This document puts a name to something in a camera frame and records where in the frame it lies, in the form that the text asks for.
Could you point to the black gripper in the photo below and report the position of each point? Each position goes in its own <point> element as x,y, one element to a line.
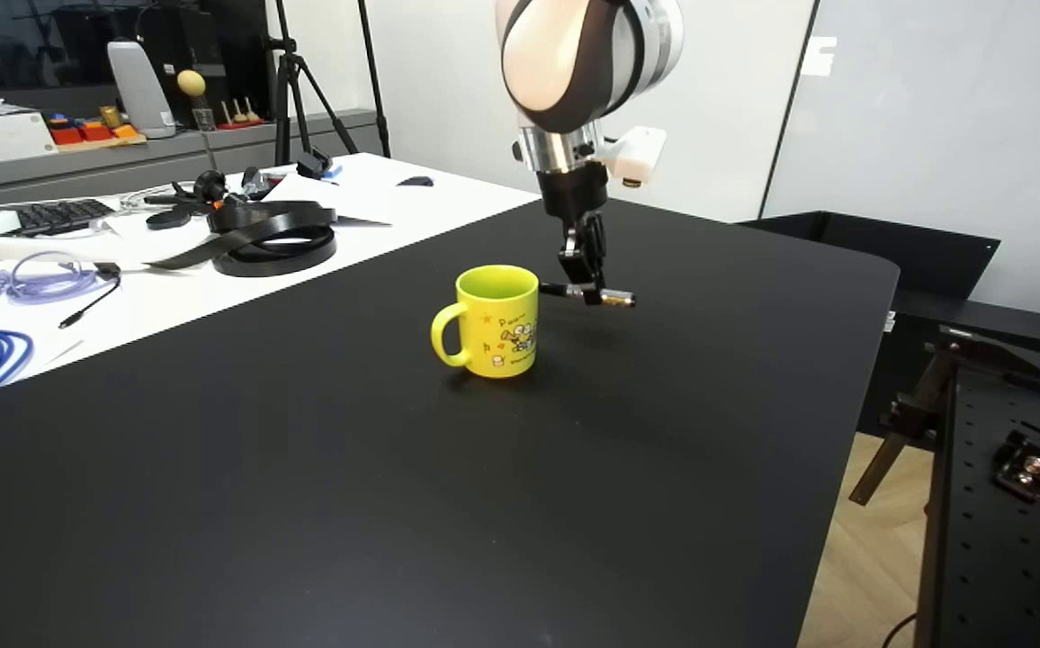
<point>574,191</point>

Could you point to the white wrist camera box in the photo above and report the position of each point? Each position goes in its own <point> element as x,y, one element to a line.
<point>633,151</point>

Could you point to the yellow-green mug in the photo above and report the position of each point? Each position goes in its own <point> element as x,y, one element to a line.
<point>496,326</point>

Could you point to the black keyboard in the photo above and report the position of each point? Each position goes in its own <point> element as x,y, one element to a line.
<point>63,213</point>

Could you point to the black camera tripod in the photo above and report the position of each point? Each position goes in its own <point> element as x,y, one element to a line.
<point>290,85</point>

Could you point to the black and white pen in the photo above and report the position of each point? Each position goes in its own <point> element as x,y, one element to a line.
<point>614,296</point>

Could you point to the yellow ball on stand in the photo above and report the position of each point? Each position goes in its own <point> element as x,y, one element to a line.
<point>192,90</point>

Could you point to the black computer mouse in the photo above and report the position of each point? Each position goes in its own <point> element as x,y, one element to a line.
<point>413,182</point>

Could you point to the black perforated side table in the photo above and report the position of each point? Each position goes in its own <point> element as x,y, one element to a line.
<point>1008,561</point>

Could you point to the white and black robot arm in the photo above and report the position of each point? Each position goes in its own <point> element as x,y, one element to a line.
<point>585,54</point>

